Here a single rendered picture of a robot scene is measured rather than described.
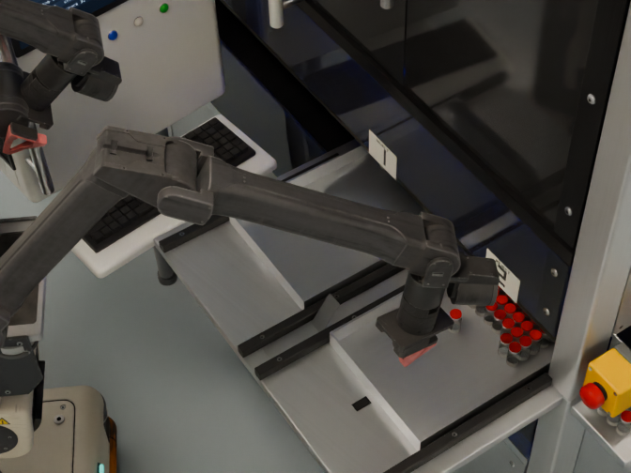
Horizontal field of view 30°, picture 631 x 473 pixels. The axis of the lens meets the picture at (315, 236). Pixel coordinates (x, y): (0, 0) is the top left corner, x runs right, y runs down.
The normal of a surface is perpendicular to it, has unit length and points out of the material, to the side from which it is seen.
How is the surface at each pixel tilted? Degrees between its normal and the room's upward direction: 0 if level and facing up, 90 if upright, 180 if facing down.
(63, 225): 85
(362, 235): 84
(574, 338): 90
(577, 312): 90
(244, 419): 0
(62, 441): 0
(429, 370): 0
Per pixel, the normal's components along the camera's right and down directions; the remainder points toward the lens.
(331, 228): 0.08, 0.69
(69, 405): -0.03, -0.65
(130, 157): 0.29, -0.67
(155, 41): 0.65, 0.57
